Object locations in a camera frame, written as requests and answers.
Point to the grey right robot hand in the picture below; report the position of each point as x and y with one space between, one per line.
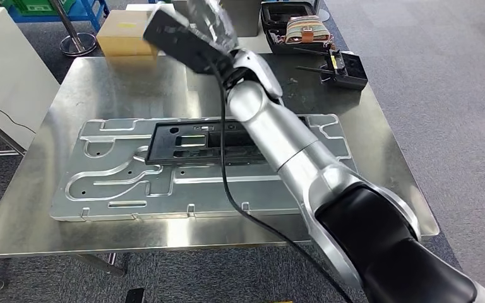
213 21

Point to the black plastic plate bracket part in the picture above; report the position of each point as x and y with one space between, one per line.
163 146

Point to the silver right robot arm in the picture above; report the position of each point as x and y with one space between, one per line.
288 142

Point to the stainless steel workbench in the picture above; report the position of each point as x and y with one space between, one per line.
393 167

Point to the black open tool case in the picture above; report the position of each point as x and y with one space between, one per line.
274 37

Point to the brown cardboard box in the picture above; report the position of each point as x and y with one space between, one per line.
125 37

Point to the striped fabric pouch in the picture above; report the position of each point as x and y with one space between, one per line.
307 29

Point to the silver round floor base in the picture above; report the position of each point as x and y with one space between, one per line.
323 14

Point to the blue metal rack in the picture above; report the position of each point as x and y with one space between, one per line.
96 12

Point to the silver stanchion with round base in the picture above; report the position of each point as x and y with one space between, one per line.
77 44

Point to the black remote with antennas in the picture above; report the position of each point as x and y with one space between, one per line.
351 73

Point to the green plastic crate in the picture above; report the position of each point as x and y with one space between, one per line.
41 6

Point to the stamped aluminium panel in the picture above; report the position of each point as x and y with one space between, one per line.
121 196

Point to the stainless steel table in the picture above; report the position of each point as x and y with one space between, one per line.
0 129

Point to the yellow floor tape square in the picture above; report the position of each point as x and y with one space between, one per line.
278 301

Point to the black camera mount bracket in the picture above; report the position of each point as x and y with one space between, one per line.
219 62

